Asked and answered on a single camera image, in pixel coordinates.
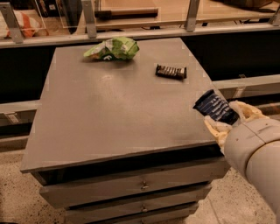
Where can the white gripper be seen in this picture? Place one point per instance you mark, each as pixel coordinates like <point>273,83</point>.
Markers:
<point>241,143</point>

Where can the blue rxbar blueberry bar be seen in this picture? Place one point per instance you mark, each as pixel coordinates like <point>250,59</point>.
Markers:
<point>210,104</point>

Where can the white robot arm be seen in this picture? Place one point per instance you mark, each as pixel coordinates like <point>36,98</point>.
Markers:
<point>263,173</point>

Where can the brown rxbar chocolate bar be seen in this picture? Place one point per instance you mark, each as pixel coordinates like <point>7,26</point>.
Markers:
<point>171,72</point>

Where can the top drawer knob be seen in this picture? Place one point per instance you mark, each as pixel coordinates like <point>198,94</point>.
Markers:
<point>144,186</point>

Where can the drawer knob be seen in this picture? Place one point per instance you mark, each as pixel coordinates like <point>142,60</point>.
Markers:
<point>144,186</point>
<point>144,208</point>

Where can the grey drawer cabinet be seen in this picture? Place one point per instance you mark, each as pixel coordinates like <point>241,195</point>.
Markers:
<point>102,128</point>

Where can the middle drawer knob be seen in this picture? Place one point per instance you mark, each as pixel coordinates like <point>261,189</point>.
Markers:
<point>144,208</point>

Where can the green chip bag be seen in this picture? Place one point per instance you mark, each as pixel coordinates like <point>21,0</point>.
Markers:
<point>120,48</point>

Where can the orange white striped cloth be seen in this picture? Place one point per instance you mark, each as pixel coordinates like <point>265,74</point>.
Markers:
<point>29,26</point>

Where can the wooden handle hammer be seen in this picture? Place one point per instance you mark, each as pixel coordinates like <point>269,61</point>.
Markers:
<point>126,13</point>

